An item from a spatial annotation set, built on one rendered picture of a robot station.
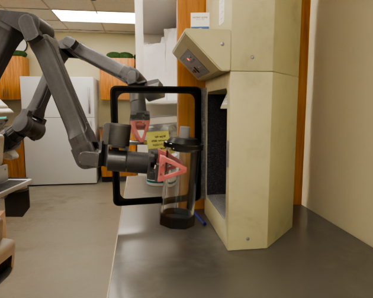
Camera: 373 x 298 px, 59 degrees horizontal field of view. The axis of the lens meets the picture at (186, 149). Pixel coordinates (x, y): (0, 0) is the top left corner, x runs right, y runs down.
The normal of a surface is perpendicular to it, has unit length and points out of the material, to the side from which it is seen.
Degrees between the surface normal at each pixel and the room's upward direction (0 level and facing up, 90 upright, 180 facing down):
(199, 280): 0
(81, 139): 82
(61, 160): 90
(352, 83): 90
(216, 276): 0
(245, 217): 90
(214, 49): 90
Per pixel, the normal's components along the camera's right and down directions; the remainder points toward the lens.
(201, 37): 0.14, 0.13
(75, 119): -0.10, -0.07
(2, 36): -0.15, 0.15
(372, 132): -0.99, 0.02
